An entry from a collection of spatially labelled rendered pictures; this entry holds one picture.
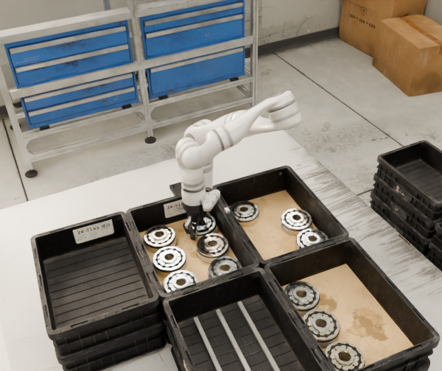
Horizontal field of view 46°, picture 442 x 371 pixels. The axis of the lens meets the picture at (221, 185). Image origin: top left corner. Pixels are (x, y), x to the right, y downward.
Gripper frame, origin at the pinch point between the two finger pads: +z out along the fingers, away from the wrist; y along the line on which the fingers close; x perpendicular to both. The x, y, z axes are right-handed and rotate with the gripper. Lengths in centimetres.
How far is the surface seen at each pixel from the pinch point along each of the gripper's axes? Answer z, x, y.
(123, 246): 2.4, -20.6, 12.9
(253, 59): 42, -58, -213
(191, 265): 2.2, 3.8, 12.6
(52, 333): -8, -14, 55
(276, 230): 2.2, 23.7, -11.9
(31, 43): 0, -154, -106
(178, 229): 2.2, -7.2, -0.7
